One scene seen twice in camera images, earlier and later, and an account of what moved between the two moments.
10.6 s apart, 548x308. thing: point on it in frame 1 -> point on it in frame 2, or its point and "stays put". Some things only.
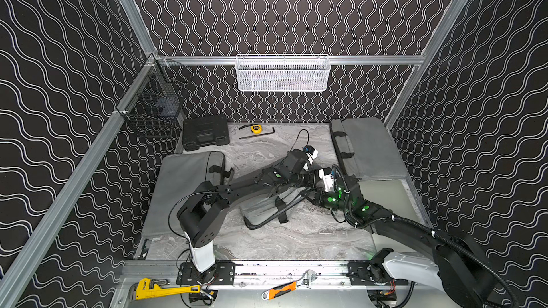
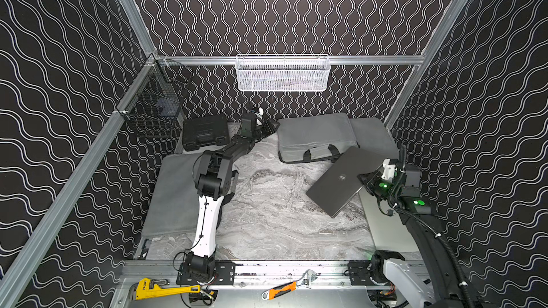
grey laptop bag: x=180 y=178 stays put
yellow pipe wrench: x=145 y=289 stays put
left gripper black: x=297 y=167 -> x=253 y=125
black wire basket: x=153 y=108 stays put
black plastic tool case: x=204 y=132 stays put
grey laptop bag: x=272 y=207 -> x=317 y=138
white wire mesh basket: x=282 y=72 stays put
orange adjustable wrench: x=306 y=279 stays put
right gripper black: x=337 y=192 -> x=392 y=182
